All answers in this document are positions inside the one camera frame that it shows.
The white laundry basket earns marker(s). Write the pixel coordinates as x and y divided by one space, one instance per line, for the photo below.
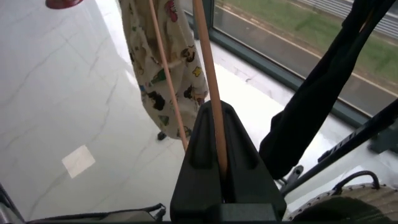
357 202

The black garment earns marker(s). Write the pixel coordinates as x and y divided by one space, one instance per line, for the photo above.
311 109

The black clothes rack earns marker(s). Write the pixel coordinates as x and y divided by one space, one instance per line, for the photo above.
357 138

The window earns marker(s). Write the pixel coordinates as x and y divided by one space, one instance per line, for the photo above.
264 59

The pink clothes hanger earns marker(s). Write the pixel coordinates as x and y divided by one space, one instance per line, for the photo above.
211 77

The red round disc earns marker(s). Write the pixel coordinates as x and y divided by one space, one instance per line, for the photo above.
62 3

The cream printed garment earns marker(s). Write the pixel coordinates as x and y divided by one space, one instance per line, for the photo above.
183 77

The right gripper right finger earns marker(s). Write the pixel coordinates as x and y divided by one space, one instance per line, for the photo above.
252 186

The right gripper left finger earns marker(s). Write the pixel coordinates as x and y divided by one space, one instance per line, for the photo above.
196 186

